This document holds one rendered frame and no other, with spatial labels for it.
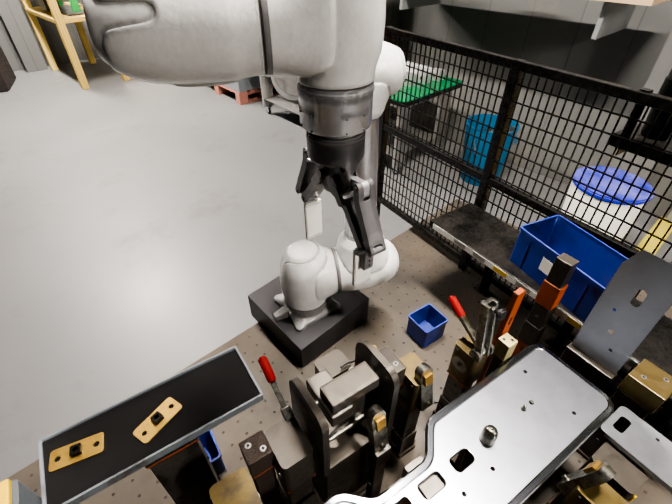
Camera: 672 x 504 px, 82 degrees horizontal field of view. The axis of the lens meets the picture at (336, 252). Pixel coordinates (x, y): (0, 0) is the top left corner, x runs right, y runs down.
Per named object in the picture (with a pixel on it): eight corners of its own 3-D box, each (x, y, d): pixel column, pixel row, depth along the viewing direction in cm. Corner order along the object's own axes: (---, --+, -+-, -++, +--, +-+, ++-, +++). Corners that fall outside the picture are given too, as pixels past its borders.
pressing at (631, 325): (613, 376, 97) (693, 276, 75) (570, 344, 104) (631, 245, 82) (614, 375, 97) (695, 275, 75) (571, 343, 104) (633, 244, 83)
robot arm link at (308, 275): (280, 280, 141) (272, 235, 126) (329, 272, 144) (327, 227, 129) (285, 316, 130) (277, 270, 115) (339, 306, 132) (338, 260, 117)
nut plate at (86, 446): (49, 473, 65) (45, 470, 64) (51, 452, 67) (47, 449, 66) (104, 451, 67) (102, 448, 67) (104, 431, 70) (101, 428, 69)
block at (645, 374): (595, 468, 108) (665, 400, 85) (568, 444, 113) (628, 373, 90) (611, 452, 112) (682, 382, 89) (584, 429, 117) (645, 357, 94)
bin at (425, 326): (422, 349, 139) (426, 333, 133) (404, 331, 145) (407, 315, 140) (444, 336, 144) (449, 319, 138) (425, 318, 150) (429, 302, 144)
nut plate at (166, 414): (146, 445, 68) (143, 442, 67) (132, 433, 70) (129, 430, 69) (183, 406, 74) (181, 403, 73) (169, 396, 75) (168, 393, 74)
